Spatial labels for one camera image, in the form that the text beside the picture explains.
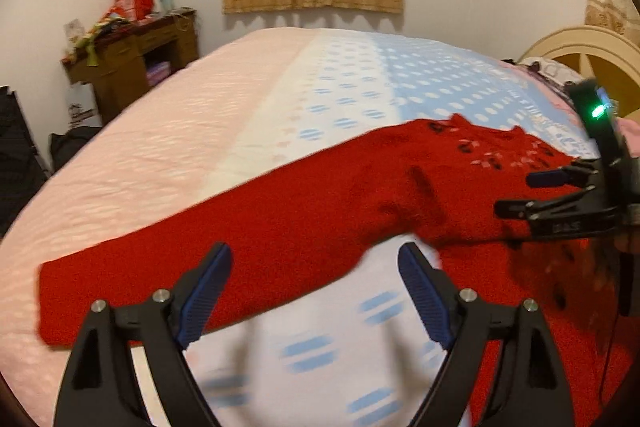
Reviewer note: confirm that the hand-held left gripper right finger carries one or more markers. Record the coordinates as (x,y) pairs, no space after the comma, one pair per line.
(425,297)

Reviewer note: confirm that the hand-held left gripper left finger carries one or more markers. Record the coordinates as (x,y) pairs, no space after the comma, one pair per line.
(205,297)

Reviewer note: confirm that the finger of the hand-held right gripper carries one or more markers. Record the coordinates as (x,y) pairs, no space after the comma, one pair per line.
(545,178)
(520,209)

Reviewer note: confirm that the red knitted sweater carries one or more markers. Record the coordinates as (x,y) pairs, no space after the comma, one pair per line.
(300,217)

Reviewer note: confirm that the pink pillow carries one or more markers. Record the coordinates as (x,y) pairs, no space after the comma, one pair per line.
(631,137)

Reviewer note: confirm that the cream round headboard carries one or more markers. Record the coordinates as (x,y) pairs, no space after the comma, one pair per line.
(607,67)

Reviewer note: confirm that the purple and white patterned pillow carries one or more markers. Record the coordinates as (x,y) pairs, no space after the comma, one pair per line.
(555,72)

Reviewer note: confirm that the bed with dotted blanket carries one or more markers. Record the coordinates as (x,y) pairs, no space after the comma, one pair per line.
(240,107)

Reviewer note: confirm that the black bag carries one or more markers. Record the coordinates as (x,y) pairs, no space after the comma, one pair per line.
(72,147)

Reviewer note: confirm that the white printed bag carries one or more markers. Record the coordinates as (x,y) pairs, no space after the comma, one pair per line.
(82,107)

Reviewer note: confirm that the pink packet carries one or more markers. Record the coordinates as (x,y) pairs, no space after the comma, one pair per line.
(159,73)

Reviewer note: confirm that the brown wooden desk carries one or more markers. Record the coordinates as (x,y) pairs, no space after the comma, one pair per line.
(122,57)

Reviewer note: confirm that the colourful striped cloth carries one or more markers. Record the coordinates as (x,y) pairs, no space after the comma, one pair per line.
(95,34)

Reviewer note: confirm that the white printed card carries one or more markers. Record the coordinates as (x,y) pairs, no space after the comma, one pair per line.
(74,32)

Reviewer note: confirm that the pale teal box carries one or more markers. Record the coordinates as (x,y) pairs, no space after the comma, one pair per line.
(165,1)

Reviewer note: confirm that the red gift box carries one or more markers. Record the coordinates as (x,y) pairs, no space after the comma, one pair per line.
(132,3)

